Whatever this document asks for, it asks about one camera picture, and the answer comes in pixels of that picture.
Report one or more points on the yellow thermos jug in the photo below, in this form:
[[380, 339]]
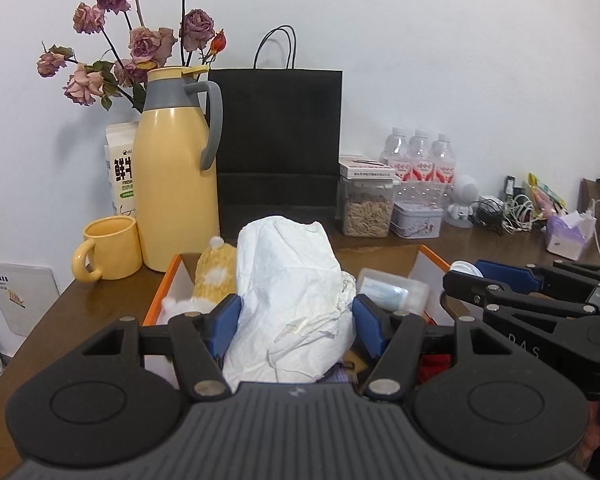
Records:
[[175, 185]]

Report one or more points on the purple tissue pack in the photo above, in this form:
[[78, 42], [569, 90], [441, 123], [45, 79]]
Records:
[[567, 237]]

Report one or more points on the white and red card box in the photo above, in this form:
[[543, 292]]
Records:
[[367, 167]]

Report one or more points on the yellow mug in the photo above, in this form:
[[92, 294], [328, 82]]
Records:
[[112, 250]]

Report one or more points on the white milk carton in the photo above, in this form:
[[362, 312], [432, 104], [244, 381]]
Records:
[[120, 170]]

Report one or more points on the white board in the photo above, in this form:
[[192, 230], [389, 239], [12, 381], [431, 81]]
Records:
[[22, 300]]

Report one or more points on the white tin box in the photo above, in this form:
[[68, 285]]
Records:
[[417, 220]]

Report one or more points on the clear jar of seeds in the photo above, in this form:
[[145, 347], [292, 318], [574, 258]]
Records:
[[367, 215]]

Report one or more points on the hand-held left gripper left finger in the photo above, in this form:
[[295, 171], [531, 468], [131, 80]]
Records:
[[225, 322]]

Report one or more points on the purple knitted pouch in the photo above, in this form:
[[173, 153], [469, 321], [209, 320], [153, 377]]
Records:
[[340, 372]]

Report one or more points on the red rose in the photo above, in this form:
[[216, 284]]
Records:
[[435, 365]]

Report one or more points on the dried pink rose bouquet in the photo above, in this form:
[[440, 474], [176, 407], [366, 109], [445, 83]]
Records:
[[147, 42]]

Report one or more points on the white and yellow plush toy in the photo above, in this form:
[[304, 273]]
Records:
[[215, 270]]

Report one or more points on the clear water bottle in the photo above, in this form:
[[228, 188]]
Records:
[[442, 165], [420, 157], [395, 152]]

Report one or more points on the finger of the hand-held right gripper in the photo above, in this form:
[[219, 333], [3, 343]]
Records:
[[520, 302], [505, 275]]

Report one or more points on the black paper bag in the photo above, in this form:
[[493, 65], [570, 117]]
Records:
[[280, 150]]

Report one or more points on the red cardboard box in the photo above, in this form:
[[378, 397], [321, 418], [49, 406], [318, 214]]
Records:
[[180, 272]]

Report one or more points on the white robot figure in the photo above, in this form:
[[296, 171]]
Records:
[[462, 195]]

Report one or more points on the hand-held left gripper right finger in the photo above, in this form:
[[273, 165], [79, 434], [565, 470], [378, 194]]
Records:
[[370, 325]]

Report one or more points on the colourful snack packets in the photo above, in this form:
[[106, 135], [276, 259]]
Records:
[[545, 195]]

